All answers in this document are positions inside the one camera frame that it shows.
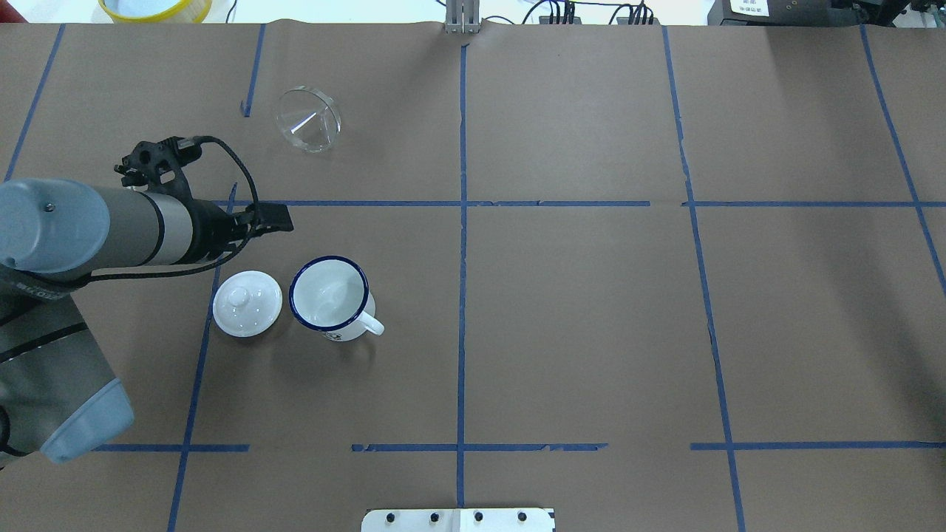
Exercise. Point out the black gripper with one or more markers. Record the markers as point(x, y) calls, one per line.
point(209, 230)

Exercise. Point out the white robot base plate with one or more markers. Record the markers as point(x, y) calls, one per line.
point(460, 519)

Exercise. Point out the black computer box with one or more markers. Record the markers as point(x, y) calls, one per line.
point(805, 13)

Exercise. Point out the grey aluminium frame post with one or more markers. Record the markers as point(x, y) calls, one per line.
point(462, 16)

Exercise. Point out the white enamel cup blue rim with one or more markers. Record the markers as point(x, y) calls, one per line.
point(331, 295)

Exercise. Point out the white enamel cup lid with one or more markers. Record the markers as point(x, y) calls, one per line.
point(247, 304)

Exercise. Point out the yellow tape roll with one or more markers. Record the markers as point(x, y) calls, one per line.
point(156, 12)

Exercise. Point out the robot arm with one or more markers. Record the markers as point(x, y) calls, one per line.
point(60, 396)

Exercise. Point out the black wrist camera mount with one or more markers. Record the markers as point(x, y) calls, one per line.
point(159, 166)

